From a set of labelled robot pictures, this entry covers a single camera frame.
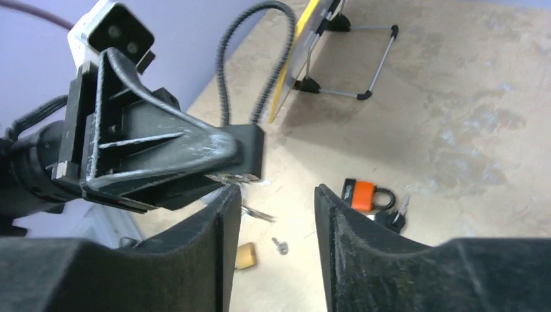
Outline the black keys bunch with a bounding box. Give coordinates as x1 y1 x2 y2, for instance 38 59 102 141
374 194 411 234

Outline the small silver key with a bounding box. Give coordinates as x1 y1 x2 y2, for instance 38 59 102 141
272 237 288 255

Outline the orange black padlock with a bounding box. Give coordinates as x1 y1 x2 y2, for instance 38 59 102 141
341 178 396 213

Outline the black cable padlock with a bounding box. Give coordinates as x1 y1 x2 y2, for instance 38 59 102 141
205 1 296 184

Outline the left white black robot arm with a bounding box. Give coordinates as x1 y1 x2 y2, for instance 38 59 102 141
1 47 238 219

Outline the brass padlock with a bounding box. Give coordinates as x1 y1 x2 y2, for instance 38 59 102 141
235 242 258 270

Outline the yellow framed whiteboard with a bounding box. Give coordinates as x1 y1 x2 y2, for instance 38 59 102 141
268 0 400 124

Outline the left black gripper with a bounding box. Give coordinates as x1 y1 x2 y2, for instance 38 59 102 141
51 47 239 213

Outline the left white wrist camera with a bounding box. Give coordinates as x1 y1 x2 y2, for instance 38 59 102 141
67 0 156 74

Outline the small padlock key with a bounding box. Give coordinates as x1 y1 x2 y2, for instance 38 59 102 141
235 179 277 224

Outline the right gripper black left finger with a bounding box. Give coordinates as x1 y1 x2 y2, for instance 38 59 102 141
1 185 242 311

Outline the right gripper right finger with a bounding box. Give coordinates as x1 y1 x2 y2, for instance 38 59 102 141
314 185 550 311

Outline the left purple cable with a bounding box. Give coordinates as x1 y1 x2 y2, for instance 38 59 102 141
0 0 76 32

